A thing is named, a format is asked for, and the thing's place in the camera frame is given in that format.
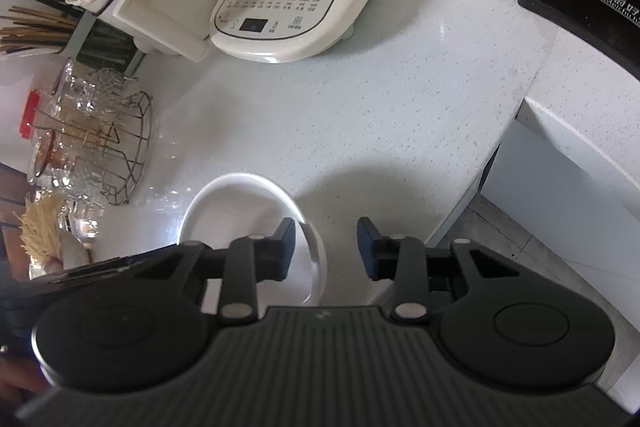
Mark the red-lid jar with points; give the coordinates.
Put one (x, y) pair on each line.
(31, 117)

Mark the white cabinet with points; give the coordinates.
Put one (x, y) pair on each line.
(565, 187)

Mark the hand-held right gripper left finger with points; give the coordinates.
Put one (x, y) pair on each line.
(285, 249)

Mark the bundle of chopsticks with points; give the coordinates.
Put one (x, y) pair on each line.
(35, 29)

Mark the person's left hand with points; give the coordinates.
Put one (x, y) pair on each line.
(17, 377)

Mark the green chopstick holder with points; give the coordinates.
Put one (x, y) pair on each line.
(102, 44)

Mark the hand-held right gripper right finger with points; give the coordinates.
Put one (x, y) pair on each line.
(367, 252)

